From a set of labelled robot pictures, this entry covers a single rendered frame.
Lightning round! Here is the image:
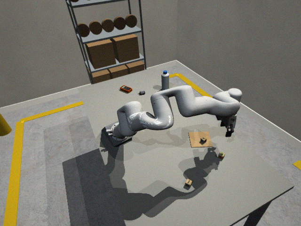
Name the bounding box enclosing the white bottle with blue cap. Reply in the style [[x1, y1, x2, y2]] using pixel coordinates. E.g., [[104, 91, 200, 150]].
[[161, 71, 169, 90]]

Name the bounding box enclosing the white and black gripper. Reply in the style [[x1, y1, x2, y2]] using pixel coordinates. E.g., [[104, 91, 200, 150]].
[[221, 113, 237, 137]]

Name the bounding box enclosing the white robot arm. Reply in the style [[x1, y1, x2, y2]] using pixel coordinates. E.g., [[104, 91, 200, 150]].
[[106, 85, 242, 141]]

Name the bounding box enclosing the tan flat mat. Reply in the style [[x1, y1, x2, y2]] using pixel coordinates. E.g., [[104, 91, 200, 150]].
[[189, 131, 213, 147]]

